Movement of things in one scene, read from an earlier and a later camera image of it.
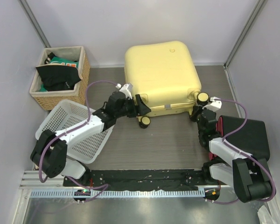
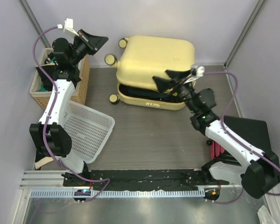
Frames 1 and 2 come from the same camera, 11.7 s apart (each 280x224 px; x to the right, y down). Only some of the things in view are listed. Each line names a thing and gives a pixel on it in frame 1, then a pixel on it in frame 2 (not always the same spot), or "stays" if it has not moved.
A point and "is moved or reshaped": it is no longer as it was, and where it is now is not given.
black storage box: [252, 138] stays
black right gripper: [198, 109] to [163, 84]
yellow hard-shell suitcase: [165, 75] is moved or reshaped
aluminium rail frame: [30, 181] stays
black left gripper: [139, 109] to [93, 43]
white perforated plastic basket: [68, 114] stays
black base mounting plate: [133, 179] stays
